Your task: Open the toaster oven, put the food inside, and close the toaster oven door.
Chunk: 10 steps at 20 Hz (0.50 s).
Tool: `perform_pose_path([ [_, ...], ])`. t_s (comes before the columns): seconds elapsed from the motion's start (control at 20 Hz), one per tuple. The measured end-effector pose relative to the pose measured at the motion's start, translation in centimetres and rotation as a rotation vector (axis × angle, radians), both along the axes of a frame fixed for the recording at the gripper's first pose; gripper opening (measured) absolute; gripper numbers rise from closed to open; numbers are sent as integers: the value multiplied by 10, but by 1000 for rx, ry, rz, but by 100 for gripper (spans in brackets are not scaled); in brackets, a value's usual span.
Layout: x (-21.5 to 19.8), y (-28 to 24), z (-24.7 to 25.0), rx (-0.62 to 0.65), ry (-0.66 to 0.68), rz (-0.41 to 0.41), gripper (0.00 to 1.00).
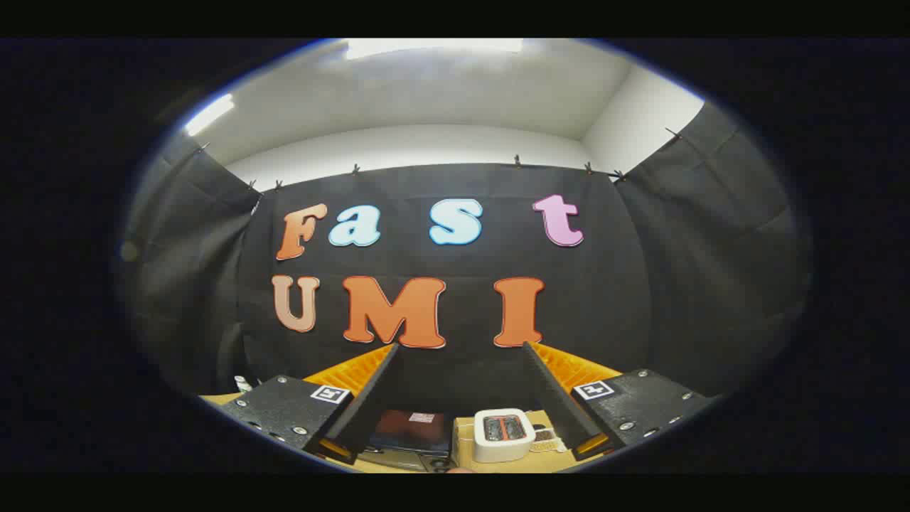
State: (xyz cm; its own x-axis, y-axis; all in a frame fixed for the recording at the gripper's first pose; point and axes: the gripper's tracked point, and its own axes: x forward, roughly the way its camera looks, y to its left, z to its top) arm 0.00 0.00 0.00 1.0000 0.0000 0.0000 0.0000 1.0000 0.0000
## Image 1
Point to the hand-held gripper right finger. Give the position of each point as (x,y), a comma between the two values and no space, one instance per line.
(558,405)

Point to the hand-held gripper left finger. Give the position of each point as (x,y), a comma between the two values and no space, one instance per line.
(370,405)

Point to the black toaster oven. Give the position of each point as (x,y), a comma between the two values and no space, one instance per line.
(409,434)

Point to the white pop-up toaster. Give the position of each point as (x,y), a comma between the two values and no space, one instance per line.
(503,435)

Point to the white bottle green label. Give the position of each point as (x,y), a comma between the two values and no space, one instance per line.
(243,385)

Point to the long ceiling light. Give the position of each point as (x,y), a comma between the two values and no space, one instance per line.
(434,47)
(210,114)

